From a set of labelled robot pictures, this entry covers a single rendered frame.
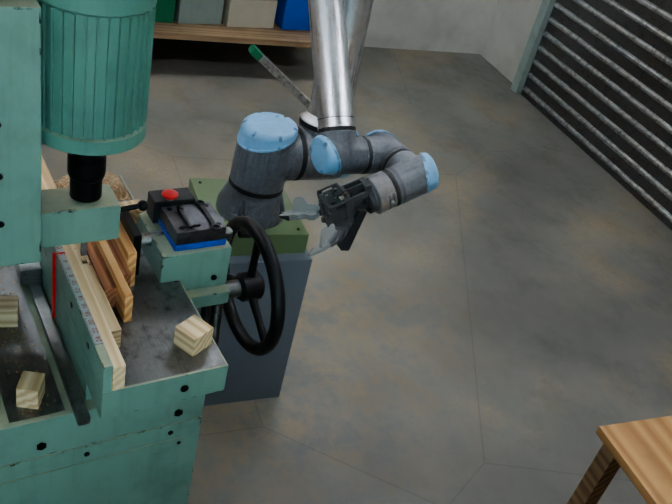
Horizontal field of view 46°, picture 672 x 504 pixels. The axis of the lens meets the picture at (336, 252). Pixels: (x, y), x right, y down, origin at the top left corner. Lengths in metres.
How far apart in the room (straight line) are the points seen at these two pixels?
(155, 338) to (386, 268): 1.95
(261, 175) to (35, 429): 0.97
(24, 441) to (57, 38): 0.64
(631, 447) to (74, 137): 1.46
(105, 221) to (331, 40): 0.75
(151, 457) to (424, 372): 1.45
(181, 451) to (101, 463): 0.15
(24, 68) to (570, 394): 2.28
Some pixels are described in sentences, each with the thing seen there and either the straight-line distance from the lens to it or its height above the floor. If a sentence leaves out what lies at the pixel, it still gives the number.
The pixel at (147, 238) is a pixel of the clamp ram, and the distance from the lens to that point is 1.49.
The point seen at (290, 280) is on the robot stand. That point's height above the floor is 0.48.
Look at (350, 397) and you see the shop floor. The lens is 2.63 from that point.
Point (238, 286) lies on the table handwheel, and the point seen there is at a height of 0.82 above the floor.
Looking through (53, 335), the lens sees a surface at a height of 0.81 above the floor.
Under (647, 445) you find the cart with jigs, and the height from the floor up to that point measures 0.53.
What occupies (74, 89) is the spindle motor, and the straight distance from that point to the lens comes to 1.20.
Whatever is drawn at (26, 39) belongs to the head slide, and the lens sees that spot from 1.16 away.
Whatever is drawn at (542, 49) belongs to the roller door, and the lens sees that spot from 5.14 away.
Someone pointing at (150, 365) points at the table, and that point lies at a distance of 1.33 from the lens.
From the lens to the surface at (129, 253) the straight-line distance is 1.42.
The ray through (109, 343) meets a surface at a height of 0.95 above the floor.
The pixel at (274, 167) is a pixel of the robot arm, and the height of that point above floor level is 0.80.
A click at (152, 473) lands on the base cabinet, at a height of 0.59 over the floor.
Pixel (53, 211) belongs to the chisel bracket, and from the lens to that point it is 1.35.
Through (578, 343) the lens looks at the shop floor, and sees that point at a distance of 3.24.
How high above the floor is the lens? 1.84
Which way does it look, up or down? 35 degrees down
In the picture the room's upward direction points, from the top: 15 degrees clockwise
